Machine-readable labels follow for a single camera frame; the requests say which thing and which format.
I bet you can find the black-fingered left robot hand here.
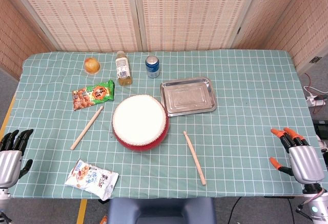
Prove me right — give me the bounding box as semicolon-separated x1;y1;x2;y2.
0;129;34;188

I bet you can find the tea bottle with label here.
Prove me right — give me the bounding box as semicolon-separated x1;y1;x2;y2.
114;50;133;87

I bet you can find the red cable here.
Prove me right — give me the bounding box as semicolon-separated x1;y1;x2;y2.
304;73;319;94

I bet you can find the bamboo folding screen panel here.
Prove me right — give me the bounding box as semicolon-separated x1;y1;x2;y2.
0;0;143;53
232;0;307;51
0;0;56;80
261;0;328;74
132;0;262;52

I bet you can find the black floor cable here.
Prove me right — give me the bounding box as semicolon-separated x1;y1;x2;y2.
230;197;242;224

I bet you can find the blue drink can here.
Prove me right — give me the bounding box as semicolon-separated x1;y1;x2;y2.
145;55;161;79

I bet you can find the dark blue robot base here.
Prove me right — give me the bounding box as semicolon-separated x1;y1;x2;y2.
107;197;217;224

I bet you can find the white snack bag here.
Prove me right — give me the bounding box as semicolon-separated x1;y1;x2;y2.
64;158;119;201

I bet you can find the white power strip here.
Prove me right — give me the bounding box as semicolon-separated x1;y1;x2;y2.
305;94;326;107

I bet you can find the orange-tipped right robot hand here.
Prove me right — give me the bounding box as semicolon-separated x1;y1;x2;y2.
269;128;325;185

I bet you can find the stainless steel tray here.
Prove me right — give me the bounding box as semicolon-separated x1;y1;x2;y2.
160;76;218;117

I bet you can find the black box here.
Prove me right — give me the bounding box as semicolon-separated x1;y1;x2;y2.
313;119;328;140

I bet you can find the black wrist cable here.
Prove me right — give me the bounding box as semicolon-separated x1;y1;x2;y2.
295;190;328;215

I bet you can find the green and orange snack bag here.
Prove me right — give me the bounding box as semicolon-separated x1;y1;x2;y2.
71;79;115;112

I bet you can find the green checked tablecloth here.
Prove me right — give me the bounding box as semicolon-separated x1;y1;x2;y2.
4;49;325;200

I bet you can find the wooden drumstick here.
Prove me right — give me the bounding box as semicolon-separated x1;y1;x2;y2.
70;105;104;151
182;131;207;186

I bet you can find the red and white drum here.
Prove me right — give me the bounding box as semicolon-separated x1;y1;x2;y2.
111;94;170;153

